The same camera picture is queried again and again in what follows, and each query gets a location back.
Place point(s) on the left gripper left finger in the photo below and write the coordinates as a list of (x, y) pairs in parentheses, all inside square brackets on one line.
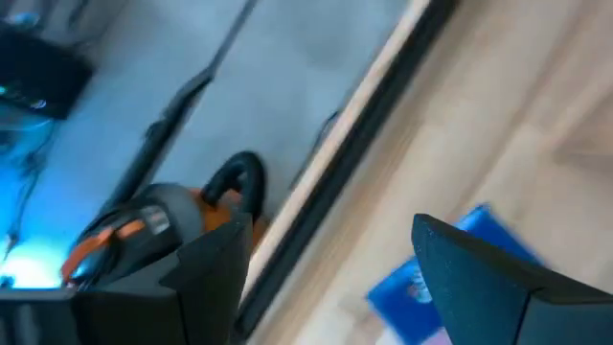
[(211, 297)]

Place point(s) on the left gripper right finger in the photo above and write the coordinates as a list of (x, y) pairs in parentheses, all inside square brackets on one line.
[(479, 297)]

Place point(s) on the blue Frosted Flakes cereal box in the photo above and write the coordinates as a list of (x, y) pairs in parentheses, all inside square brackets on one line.
[(397, 302)]

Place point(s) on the orange and black shop vacuum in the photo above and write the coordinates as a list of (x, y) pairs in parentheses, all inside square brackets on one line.
[(143, 225)]

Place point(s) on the black equipment box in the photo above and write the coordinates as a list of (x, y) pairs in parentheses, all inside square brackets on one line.
[(38, 76)]

